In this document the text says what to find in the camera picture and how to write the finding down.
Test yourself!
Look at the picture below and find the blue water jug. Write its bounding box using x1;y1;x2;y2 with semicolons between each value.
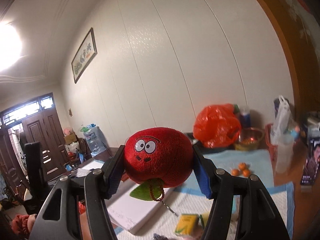
80;124;107;157

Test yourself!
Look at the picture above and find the light blue pad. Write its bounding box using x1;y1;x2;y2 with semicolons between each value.
175;148;276;196

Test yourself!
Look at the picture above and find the red apple plush toy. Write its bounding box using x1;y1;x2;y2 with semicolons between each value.
124;127;194;202

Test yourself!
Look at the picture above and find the red plastic basket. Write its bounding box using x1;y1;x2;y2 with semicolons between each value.
265;123;278;162

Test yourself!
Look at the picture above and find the mandarin orange right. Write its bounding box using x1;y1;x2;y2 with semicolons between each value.
242;169;251;178

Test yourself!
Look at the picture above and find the mandarin orange top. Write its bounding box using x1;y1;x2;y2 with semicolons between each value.
238;163;247;171

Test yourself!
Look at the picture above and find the white shallow box tray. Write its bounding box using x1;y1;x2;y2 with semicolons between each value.
105;179;167;235

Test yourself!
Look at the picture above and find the mandarin orange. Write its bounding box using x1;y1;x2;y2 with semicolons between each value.
231;169;240;177
242;169;251;178
238;163;247;171

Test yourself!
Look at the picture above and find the white plastic bag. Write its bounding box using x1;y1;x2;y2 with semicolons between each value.
270;95;291;145

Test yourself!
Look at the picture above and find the dark wooden door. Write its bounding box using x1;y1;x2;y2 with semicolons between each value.
1;93;68;181

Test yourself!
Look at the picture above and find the framed wall picture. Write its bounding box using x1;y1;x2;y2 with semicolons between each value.
71;28;98;83

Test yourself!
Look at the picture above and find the ceiling lamp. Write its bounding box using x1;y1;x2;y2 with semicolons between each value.
0;23;22;71

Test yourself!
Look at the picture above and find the mandarin orange left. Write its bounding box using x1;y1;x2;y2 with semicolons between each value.
231;169;240;177

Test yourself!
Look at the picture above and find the yellow tissue pack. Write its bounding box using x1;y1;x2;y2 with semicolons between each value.
174;214;200;236

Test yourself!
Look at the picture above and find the orange plastic bag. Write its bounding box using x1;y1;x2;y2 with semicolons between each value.
193;103;242;148

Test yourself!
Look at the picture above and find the clear plastic bottle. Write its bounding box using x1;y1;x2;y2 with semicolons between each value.
276;134;295;174

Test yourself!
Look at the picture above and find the brass metal bowl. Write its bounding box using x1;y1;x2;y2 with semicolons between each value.
234;127;265;151

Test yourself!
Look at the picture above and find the white quilted pad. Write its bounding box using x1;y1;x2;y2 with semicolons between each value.
114;181;295;240

